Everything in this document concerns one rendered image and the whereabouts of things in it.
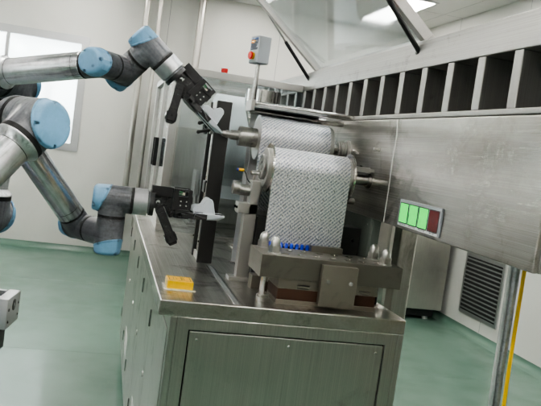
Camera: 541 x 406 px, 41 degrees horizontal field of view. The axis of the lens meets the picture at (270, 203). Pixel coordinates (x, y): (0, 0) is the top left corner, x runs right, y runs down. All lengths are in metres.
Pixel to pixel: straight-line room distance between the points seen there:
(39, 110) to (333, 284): 0.86
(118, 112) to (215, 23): 1.37
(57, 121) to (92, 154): 5.80
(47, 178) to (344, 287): 0.84
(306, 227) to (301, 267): 0.22
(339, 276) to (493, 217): 0.54
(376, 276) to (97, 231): 0.77
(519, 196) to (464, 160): 0.25
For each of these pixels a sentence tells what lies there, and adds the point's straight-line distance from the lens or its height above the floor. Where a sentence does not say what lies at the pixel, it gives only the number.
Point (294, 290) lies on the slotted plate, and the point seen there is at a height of 0.94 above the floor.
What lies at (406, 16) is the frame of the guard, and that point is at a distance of 2.06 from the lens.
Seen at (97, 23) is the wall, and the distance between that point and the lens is 7.64.
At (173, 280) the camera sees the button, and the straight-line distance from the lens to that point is 1.93.
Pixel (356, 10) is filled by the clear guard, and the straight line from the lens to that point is 2.33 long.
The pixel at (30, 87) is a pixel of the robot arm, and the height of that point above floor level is 1.39.
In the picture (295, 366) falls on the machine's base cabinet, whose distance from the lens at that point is 1.91.
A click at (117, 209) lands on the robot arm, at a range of 1.99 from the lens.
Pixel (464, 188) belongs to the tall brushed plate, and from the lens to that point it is 1.68.
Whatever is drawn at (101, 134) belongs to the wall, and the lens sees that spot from 7.57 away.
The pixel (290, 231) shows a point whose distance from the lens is 2.09.
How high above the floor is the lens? 1.30
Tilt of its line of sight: 4 degrees down
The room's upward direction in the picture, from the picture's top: 8 degrees clockwise
